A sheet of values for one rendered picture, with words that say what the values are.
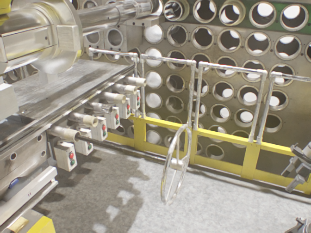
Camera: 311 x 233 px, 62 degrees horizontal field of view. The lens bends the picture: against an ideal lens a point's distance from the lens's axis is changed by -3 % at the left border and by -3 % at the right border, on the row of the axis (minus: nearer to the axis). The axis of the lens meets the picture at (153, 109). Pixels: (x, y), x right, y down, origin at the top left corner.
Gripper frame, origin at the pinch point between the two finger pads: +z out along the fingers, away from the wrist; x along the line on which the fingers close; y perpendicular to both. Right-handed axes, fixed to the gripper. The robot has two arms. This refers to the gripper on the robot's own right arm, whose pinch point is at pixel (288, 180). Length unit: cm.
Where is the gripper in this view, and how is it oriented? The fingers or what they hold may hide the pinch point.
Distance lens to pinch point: 150.3
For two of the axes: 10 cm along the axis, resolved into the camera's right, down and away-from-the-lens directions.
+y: 8.6, 5.0, -0.9
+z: -4.2, 8.0, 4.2
